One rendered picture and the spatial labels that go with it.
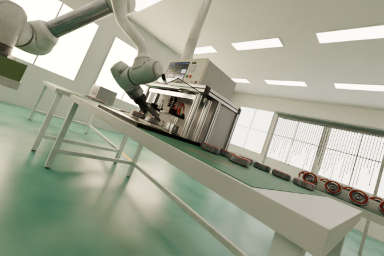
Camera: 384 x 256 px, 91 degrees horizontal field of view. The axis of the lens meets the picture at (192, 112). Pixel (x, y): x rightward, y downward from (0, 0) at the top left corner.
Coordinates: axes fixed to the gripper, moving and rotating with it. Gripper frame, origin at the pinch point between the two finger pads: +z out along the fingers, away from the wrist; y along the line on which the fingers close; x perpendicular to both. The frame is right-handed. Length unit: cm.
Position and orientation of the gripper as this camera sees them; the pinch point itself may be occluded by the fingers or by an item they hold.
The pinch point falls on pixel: (155, 120)
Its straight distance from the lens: 122.2
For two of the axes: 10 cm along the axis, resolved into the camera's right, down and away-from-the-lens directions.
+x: -6.4, 6.5, -4.2
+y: -6.6, -1.7, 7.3
